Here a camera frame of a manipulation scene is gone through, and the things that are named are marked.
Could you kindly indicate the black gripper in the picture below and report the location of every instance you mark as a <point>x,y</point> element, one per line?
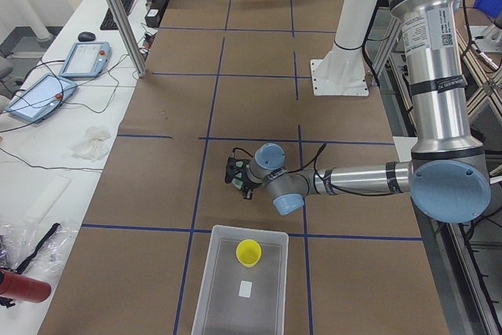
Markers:
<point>249,186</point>

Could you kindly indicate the green ceramic bowl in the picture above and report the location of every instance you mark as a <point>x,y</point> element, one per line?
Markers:
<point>237,182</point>

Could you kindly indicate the yellow plastic cup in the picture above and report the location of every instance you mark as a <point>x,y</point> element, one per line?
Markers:
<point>248,252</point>

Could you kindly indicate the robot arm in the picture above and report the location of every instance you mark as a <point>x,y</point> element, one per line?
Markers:
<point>446,176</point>

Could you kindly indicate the clear plastic storage box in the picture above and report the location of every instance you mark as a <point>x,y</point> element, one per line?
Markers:
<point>235,299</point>

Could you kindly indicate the crumpled white paper towel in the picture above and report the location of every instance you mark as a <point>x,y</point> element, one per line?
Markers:
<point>93,146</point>

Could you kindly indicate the white chair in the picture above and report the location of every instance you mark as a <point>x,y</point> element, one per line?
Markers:
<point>403,146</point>

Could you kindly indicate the black power adapter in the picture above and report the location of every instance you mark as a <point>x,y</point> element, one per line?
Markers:
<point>152,18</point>

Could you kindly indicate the white foam block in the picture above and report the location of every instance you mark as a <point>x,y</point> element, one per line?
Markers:
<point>46,200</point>

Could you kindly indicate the far teach pendant tablet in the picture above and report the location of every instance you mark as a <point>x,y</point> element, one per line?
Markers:
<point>86,60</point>

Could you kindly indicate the teach pendant tablet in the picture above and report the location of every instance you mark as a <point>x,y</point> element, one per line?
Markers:
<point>42,99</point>
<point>86,60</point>

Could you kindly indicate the black computer mouse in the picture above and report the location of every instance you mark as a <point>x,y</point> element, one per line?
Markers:
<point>86,36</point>

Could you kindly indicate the near teach pendant tablet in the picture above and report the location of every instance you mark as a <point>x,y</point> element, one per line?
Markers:
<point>42,99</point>

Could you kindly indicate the crinkled clear plastic bag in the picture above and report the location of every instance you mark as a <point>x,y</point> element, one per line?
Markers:
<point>37,251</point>

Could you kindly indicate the red cylinder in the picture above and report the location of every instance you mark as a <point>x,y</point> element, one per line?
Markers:
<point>20,287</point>

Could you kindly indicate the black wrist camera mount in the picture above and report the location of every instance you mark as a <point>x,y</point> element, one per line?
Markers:
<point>234,166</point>

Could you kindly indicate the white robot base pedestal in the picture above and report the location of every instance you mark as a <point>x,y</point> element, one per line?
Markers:
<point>342,72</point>

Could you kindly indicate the aluminium frame post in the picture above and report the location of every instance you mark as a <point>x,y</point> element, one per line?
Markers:
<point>127,35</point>

